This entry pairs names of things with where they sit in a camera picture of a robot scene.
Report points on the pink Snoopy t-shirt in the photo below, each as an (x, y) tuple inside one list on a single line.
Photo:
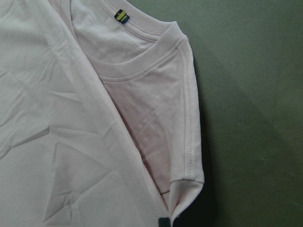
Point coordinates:
[(99, 116)]

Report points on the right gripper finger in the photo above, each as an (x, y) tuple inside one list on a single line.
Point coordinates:
[(163, 222)]

